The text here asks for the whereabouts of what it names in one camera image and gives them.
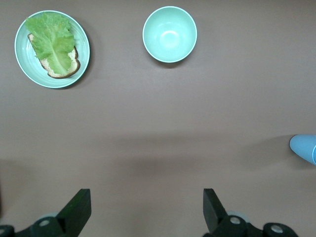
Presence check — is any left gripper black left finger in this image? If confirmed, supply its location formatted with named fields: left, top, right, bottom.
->
left=0, top=189, right=92, bottom=237

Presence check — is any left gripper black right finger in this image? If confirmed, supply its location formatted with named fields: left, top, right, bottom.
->
left=203, top=188, right=301, bottom=237

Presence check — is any blue cup holding tissue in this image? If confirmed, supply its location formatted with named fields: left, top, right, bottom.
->
left=289, top=134, right=316, bottom=166

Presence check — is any brown table cover sheet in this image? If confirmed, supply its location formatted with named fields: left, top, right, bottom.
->
left=0, top=0, right=316, bottom=237

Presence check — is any toasted bread slice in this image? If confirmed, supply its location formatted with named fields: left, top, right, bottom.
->
left=27, top=33, right=81, bottom=79

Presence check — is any mint green plate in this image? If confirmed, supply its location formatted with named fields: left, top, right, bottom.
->
left=14, top=10, right=91, bottom=89

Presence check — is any green lettuce leaf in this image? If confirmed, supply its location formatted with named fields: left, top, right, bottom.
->
left=24, top=12, right=76, bottom=75

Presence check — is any mint green bowl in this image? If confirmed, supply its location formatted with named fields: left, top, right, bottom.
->
left=142, top=6, right=198, bottom=63

